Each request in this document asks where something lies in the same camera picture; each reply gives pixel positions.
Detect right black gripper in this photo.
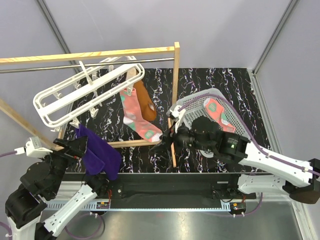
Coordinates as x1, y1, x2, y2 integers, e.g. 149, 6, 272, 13
150, 119, 214, 161

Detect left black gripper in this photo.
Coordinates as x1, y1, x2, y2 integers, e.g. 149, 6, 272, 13
38, 135, 89, 196

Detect purple sock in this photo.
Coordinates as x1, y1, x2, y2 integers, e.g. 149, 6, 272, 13
75, 124, 122, 181

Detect white plastic clip hanger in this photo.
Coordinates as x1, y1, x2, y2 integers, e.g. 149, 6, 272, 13
33, 63, 145, 129

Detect orange sock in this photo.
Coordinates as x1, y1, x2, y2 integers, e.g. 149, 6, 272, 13
133, 80, 157, 122

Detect pink patterned sock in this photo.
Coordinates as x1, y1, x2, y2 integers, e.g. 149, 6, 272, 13
119, 88, 163, 143
203, 98, 236, 133

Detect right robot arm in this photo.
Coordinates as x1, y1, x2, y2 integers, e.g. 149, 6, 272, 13
151, 116, 320, 205

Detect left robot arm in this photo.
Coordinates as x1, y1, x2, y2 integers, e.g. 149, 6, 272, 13
5, 136, 109, 240

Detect white plastic basket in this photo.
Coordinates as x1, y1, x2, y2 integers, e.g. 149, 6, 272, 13
176, 88, 251, 163

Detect black marbled mat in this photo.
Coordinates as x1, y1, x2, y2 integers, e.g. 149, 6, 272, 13
78, 68, 270, 174

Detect metal rack rod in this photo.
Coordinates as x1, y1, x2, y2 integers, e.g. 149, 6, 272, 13
0, 57, 174, 74

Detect wooden clothes rack frame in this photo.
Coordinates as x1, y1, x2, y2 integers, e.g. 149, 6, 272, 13
0, 41, 181, 169

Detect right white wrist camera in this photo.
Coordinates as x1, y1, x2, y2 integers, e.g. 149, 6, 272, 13
166, 104, 186, 134

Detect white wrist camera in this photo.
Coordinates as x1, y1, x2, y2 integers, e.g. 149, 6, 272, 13
166, 104, 186, 134
14, 136, 53, 159

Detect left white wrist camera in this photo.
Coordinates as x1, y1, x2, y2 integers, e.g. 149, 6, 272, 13
14, 136, 53, 159

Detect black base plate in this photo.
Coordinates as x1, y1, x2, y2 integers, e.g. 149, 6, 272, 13
53, 172, 257, 210

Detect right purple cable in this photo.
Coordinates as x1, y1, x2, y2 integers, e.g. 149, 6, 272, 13
178, 92, 320, 177

